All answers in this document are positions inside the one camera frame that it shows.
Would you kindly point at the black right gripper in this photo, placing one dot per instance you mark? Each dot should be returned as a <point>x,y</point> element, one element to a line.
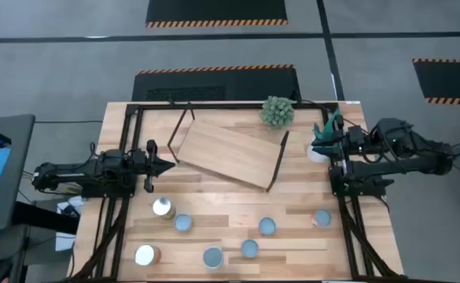
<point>339,149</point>

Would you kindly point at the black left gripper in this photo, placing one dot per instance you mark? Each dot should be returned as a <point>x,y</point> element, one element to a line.
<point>149,184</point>

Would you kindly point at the tall tomato can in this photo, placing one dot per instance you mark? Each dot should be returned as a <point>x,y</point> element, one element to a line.
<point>161,206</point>

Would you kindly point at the green sliced peaches can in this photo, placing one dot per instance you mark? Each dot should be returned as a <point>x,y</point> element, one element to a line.
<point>182,222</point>

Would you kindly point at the orange patterned can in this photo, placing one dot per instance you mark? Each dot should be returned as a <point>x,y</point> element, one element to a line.
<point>322,217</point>

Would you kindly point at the tall orange beans can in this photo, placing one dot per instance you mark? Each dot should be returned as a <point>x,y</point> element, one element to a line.
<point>145,255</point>

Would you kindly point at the white red saucy can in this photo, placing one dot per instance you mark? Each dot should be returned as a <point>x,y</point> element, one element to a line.
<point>267,226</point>

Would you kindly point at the yellow pineapple rings can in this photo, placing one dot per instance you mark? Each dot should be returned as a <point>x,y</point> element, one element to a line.
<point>250,248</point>

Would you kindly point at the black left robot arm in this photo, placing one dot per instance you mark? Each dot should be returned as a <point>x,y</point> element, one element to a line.
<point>76,171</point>

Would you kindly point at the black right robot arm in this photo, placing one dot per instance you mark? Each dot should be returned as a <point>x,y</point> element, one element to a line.
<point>402,161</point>

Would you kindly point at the snake plant in white pot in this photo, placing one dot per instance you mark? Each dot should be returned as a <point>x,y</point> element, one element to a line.
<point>315,157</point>

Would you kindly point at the green succulent in patterned pot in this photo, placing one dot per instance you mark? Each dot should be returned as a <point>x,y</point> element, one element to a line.
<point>277,112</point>

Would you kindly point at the black striped-edge floor mat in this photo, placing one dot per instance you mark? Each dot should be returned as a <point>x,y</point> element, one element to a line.
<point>450,80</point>
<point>214,9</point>
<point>253,84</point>

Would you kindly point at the short grey tin can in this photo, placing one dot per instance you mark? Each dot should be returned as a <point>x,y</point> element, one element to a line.
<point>213,257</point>

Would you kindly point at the white paper sheets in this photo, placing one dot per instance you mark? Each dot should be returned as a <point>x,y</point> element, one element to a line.
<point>65,239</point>

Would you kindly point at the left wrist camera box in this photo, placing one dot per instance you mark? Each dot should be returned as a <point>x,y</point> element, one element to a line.
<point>138,156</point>

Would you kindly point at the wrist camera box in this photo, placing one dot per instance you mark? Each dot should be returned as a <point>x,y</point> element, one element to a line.
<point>138,156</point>
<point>356,136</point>

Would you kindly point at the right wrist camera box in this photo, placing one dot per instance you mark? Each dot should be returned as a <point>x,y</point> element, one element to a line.
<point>356,136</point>

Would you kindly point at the black metal table frame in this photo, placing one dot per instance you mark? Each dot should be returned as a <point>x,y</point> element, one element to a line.
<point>214,106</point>

